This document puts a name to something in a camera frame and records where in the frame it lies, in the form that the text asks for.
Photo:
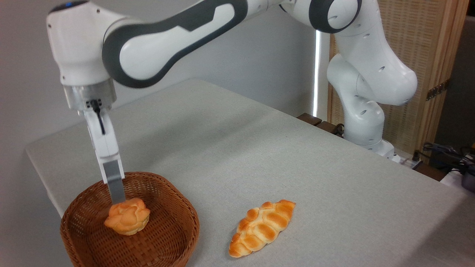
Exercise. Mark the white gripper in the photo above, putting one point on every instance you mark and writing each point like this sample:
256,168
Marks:
102,141

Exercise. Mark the round flower-shaped bread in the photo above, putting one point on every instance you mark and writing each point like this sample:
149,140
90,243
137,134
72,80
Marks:
128,218

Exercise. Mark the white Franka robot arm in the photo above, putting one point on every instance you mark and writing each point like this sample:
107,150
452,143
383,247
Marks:
156,52

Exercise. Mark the brown wicker basket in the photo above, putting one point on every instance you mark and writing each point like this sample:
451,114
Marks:
167,230

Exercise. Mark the long braided bread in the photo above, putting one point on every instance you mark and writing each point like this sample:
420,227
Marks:
261,228

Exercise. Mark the dark brown wooden board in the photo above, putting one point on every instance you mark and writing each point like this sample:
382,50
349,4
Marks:
309,118
430,171
327,127

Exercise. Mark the white power strip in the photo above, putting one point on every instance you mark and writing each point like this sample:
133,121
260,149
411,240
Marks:
410,161

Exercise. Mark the dark grey device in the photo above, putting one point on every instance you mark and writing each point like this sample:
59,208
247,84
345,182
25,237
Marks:
469,180

